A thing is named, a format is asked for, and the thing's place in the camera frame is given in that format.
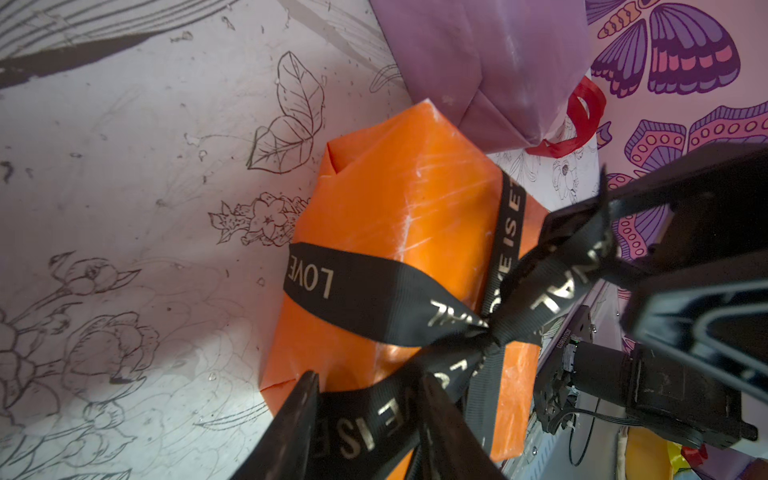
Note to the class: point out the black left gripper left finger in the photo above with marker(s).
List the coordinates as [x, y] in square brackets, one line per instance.
[283, 450]

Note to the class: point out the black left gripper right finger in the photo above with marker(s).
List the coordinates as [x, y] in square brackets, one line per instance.
[449, 449]

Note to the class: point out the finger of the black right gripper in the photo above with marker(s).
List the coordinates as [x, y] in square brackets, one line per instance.
[719, 168]
[711, 317]

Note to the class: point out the black printed ribbon bow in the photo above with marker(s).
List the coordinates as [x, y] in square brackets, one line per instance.
[365, 433]

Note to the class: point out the red satin ribbon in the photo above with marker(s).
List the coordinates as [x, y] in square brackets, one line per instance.
[585, 109]

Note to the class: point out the lilac gift box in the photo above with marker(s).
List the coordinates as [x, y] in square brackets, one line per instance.
[500, 71]

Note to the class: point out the orange gift box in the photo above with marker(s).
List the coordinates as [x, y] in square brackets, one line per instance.
[414, 190]

